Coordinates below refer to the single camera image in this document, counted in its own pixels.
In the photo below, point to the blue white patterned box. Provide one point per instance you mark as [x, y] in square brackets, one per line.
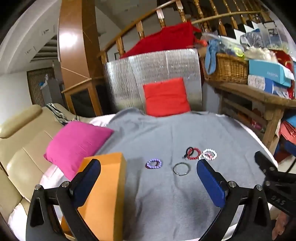
[268, 85]

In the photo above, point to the blue cardboard box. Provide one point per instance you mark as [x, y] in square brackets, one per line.
[273, 71]

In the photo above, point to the magenta pillow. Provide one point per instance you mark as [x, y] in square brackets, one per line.
[74, 142]

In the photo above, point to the red cushion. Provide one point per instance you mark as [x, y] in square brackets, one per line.
[166, 98]

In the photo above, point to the blue cloth in basket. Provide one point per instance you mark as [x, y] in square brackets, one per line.
[214, 47]

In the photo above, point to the orange cardboard box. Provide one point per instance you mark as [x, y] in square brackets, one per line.
[103, 210]

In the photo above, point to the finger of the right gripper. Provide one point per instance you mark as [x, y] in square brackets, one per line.
[265, 165]

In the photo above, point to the silver foil insulation panel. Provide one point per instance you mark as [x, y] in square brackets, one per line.
[126, 77]

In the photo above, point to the person's right hand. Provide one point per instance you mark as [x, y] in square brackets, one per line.
[280, 230]

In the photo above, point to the red blanket on railing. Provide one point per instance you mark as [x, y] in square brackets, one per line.
[180, 36]

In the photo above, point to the wooden shelf table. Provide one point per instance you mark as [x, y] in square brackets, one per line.
[258, 110]

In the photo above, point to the striped cloth on sofa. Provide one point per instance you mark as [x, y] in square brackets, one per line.
[61, 118]

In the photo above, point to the beige leather sofa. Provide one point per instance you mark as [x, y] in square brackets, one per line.
[24, 139]

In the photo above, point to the wicker basket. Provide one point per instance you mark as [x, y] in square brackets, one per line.
[228, 69]

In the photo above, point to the grey blanket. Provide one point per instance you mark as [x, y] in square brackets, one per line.
[164, 197]

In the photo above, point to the wooden cabinet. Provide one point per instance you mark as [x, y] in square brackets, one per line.
[82, 98]

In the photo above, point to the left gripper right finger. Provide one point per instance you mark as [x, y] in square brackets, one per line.
[254, 222]

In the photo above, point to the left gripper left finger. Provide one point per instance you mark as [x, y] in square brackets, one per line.
[42, 221]

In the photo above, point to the metal bangle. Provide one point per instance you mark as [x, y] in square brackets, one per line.
[181, 169]

